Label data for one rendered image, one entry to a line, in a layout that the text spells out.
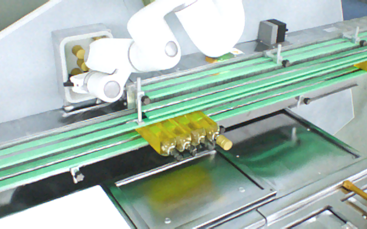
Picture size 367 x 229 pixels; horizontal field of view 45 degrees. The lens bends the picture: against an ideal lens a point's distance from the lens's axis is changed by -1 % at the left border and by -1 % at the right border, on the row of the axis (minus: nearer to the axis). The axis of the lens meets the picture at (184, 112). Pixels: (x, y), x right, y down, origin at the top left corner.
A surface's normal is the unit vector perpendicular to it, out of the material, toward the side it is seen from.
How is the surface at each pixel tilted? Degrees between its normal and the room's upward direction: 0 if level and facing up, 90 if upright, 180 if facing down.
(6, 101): 0
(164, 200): 90
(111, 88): 15
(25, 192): 89
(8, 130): 90
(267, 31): 90
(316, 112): 0
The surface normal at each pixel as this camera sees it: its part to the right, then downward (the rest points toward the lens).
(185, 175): 0.02, -0.87
